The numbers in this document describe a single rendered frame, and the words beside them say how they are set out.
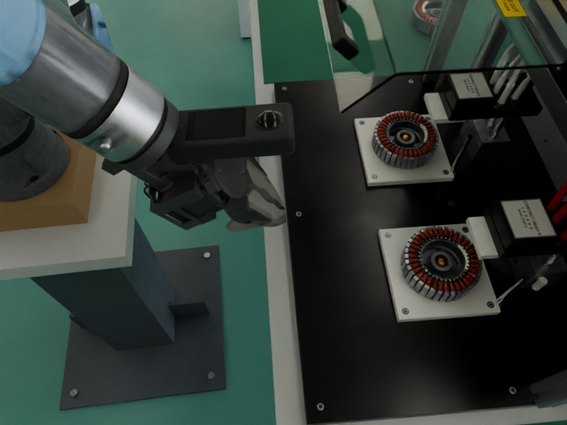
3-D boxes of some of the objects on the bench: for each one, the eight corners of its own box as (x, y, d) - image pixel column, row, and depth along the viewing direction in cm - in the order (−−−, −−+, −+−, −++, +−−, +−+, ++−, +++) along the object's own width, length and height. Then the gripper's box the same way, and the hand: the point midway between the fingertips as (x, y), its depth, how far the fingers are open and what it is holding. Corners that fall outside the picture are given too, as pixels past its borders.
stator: (375, 171, 78) (378, 158, 75) (368, 123, 84) (371, 109, 81) (439, 170, 78) (445, 157, 75) (428, 123, 84) (433, 109, 81)
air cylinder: (470, 163, 81) (482, 142, 76) (458, 131, 85) (469, 110, 80) (498, 161, 81) (511, 141, 76) (485, 130, 85) (496, 109, 80)
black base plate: (306, 426, 60) (306, 424, 58) (273, 90, 94) (273, 82, 92) (645, 397, 62) (656, 394, 60) (494, 78, 96) (498, 69, 94)
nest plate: (396, 322, 65) (398, 320, 64) (377, 233, 73) (379, 228, 72) (498, 314, 66) (501, 311, 65) (467, 226, 74) (470, 223, 73)
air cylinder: (518, 288, 68) (535, 273, 63) (501, 244, 72) (516, 228, 67) (550, 286, 68) (570, 271, 63) (532, 242, 72) (549, 225, 67)
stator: (408, 306, 65) (415, 296, 62) (392, 239, 71) (397, 227, 68) (483, 300, 66) (494, 290, 62) (461, 234, 72) (470, 222, 68)
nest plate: (367, 186, 78) (369, 182, 77) (353, 122, 86) (354, 118, 85) (452, 181, 79) (454, 177, 77) (430, 118, 86) (432, 113, 85)
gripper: (107, 115, 44) (240, 206, 59) (94, 191, 39) (243, 268, 55) (170, 73, 40) (295, 181, 56) (164, 152, 35) (303, 245, 51)
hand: (283, 212), depth 53 cm, fingers closed
